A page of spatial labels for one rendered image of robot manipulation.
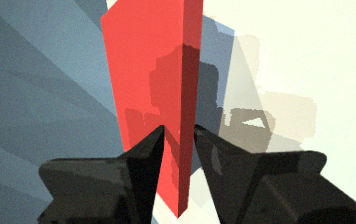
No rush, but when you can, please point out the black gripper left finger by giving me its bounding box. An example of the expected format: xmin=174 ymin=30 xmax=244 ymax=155
xmin=39 ymin=125 xmax=165 ymax=224

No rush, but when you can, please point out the grey open storage box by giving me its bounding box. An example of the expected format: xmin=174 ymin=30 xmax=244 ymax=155
xmin=191 ymin=15 xmax=235 ymax=175

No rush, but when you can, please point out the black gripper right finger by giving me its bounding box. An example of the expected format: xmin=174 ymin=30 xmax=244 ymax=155
xmin=194 ymin=124 xmax=327 ymax=224

